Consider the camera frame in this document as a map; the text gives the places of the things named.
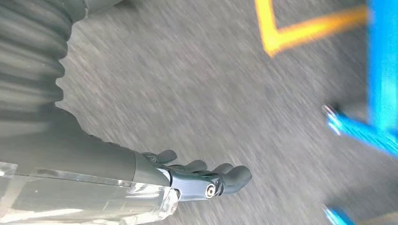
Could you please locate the clear plastic cover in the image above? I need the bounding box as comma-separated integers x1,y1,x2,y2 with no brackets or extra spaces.
0,161,180,225

